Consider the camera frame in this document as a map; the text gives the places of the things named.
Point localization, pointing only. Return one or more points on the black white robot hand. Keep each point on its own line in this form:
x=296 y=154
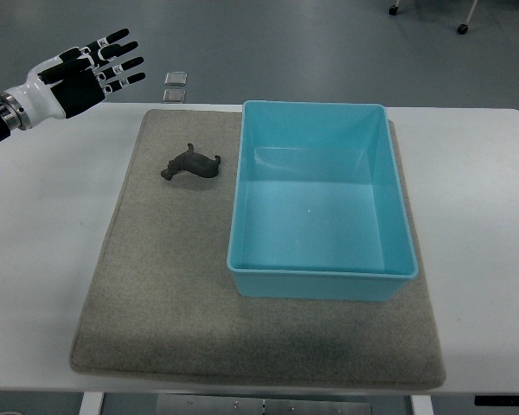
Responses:
x=70 y=83

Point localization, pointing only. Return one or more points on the brown hippo toy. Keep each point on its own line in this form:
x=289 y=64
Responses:
x=194 y=163

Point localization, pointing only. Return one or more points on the blue plastic box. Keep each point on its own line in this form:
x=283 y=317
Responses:
x=319 y=207

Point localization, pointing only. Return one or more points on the beige felt mat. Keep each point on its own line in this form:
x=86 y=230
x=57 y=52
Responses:
x=162 y=304

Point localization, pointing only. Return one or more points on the white left table leg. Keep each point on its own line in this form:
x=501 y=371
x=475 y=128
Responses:
x=91 y=403

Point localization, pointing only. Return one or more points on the white table leg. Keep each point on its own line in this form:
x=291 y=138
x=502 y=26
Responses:
x=91 y=403
x=421 y=405

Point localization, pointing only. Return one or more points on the left cart caster wheel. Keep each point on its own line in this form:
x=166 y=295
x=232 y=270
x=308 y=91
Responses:
x=393 y=10

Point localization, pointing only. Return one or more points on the cart caster wheel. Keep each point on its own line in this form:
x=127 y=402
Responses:
x=393 y=10
x=462 y=29

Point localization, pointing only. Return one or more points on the right cart caster wheel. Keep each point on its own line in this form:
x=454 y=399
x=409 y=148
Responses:
x=462 y=29

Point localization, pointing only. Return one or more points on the white cart leg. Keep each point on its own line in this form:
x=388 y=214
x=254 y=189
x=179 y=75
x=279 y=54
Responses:
x=471 y=11

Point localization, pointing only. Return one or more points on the white right table leg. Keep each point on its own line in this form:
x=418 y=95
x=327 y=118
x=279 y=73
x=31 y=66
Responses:
x=421 y=405

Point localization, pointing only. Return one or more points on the black table control panel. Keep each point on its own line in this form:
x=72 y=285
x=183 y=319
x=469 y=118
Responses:
x=497 y=400

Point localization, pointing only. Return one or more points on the metal table frame bar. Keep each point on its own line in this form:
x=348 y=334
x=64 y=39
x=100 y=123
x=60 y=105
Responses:
x=197 y=404

